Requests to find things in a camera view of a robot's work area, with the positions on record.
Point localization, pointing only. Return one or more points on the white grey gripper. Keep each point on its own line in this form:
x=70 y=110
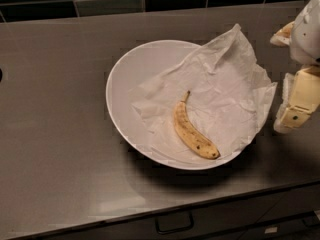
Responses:
x=306 y=34

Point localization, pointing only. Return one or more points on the yellow spotted banana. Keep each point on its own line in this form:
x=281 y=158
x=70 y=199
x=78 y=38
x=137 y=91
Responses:
x=189 y=135

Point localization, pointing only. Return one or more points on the white bowl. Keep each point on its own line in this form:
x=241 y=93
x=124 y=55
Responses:
x=135 y=67

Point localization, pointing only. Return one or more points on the white crumpled paper sheet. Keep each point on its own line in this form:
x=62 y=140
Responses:
x=230 y=96

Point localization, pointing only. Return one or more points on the dark cabinet drawer front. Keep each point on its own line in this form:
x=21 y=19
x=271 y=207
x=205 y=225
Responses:
x=259 y=217

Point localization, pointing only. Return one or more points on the black handle at right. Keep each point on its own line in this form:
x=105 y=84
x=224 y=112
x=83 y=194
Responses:
x=311 y=221

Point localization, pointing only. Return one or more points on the black drawer handle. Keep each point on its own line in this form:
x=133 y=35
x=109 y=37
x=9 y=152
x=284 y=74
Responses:
x=174 y=223

